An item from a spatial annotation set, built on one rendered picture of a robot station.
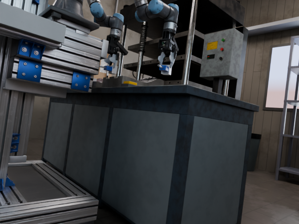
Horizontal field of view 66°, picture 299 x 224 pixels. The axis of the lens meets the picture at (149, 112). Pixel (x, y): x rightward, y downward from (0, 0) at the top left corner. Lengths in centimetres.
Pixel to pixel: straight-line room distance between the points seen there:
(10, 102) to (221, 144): 106
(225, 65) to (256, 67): 274
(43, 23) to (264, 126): 406
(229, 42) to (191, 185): 135
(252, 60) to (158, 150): 390
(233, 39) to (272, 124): 261
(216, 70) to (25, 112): 152
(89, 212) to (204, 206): 56
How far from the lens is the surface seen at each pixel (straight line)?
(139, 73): 274
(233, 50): 213
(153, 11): 137
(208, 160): 123
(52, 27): 100
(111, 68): 160
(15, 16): 97
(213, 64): 216
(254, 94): 469
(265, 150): 453
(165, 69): 134
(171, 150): 112
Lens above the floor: 63
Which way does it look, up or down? 2 degrees up
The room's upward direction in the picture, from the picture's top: 7 degrees clockwise
